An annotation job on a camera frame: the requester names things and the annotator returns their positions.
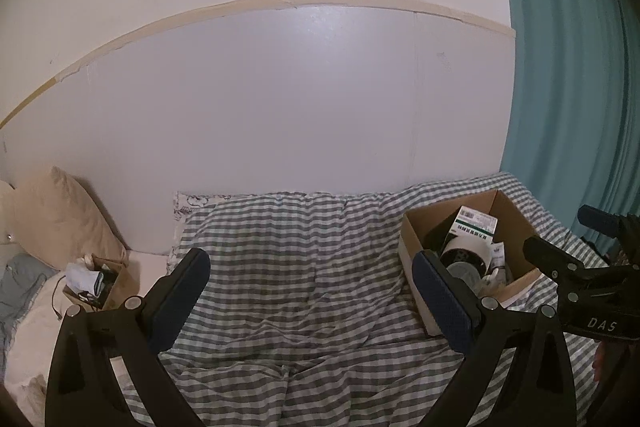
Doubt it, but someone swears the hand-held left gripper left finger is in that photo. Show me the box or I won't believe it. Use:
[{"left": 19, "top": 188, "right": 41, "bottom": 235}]
[{"left": 45, "top": 248, "right": 211, "bottom": 427}]

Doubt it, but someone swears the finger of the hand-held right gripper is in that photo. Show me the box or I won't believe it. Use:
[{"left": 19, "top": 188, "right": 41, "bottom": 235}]
[
  {"left": 577, "top": 205, "right": 624, "bottom": 239},
  {"left": 523, "top": 235, "right": 587, "bottom": 286}
]

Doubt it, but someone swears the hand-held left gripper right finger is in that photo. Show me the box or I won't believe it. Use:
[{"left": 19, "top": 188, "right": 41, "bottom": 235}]
[{"left": 412, "top": 249, "right": 579, "bottom": 427}]

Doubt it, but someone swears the large cardboard box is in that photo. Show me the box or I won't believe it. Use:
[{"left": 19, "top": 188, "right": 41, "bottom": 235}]
[{"left": 398, "top": 188, "right": 544, "bottom": 338}]

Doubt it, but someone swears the round white canister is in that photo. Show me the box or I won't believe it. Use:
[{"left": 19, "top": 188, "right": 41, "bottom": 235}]
[{"left": 439, "top": 236, "right": 494, "bottom": 294}]

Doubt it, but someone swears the green medicine box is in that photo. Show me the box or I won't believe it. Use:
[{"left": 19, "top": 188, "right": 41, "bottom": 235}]
[{"left": 448, "top": 205, "right": 500, "bottom": 242}]

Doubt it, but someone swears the person's right hand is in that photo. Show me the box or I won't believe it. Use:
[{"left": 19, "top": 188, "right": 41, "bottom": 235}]
[{"left": 592, "top": 341, "right": 610, "bottom": 384}]

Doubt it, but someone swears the small cluttered cardboard box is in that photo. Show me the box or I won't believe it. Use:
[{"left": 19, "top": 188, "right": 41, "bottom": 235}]
[{"left": 62, "top": 256, "right": 142, "bottom": 314}]

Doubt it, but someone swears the white crumpled cloth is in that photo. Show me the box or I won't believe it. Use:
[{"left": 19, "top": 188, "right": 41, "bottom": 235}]
[{"left": 66, "top": 262, "right": 104, "bottom": 296}]

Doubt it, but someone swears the floral print pillow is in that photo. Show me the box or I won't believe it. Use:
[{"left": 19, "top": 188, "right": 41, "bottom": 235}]
[{"left": 172, "top": 191, "right": 227, "bottom": 254}]

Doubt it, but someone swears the checkered blanket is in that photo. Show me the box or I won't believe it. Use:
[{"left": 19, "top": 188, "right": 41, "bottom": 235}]
[{"left": 114, "top": 172, "right": 617, "bottom": 427}]

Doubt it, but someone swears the beige pillow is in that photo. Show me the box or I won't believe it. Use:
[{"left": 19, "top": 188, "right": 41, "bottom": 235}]
[{"left": 12, "top": 165, "right": 129, "bottom": 271}]

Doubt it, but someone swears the grey cloth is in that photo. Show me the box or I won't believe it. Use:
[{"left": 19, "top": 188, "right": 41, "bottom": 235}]
[{"left": 0, "top": 253, "right": 57, "bottom": 349}]

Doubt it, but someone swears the teal curtain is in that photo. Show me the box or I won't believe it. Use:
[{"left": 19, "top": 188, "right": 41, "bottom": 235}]
[{"left": 487, "top": 0, "right": 640, "bottom": 269}]

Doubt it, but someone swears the white tufted headboard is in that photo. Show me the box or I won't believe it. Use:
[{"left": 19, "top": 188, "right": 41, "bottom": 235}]
[{"left": 0, "top": 179, "right": 17, "bottom": 249}]

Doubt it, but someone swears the dark thin cable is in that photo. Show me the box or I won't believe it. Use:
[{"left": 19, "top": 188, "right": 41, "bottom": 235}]
[{"left": 49, "top": 276, "right": 69, "bottom": 321}]

